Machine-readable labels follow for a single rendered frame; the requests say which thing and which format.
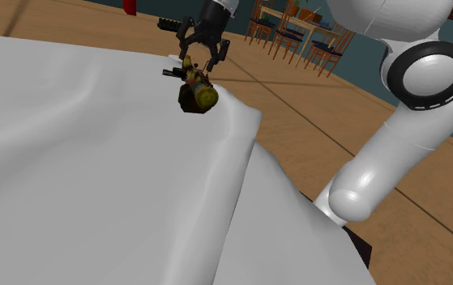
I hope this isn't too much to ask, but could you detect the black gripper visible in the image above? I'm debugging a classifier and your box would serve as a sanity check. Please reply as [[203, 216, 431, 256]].
[[175, 0, 232, 74]]

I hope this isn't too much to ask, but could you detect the black ribbed bar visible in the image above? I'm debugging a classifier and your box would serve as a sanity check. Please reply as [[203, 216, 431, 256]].
[[156, 17, 183, 32]]

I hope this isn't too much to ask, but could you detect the yellow brown toy figure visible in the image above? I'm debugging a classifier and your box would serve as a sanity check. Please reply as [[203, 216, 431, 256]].
[[161, 54, 220, 115]]

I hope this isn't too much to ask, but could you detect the wooden chair with dark seat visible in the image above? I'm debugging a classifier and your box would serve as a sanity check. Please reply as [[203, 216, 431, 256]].
[[244, 0, 277, 49], [303, 23, 346, 73], [315, 28, 357, 79], [268, 0, 306, 66]]

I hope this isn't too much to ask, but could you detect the red block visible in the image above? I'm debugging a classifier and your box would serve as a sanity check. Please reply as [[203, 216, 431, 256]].
[[122, 0, 138, 17]]

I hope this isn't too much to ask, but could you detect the pale wooden dining table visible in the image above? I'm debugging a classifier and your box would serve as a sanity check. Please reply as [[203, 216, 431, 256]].
[[259, 0, 344, 69]]

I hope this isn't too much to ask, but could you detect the bed with grey sheet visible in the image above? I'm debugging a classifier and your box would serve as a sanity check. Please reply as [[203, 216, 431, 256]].
[[0, 32, 378, 285]]

